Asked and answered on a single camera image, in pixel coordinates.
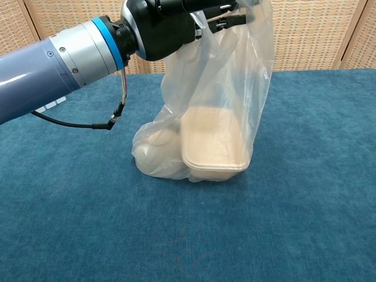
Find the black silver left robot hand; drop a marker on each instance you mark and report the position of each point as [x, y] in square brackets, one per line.
[158, 29]

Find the clear plastic carrier bag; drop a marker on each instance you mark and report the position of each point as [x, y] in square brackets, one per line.
[235, 73]

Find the beige rectangular food container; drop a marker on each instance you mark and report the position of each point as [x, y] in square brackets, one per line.
[211, 141]

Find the beige round food container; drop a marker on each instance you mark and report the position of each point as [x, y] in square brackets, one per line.
[158, 155]

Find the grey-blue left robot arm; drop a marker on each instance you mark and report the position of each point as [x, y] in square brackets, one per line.
[44, 73]

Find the blue white snake cube puzzle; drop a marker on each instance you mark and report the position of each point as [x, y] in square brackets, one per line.
[60, 100]

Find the woven rattan folding screen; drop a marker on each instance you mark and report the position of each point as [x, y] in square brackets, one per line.
[308, 35]

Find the blue velvet table cloth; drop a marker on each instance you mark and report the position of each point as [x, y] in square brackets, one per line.
[88, 220]

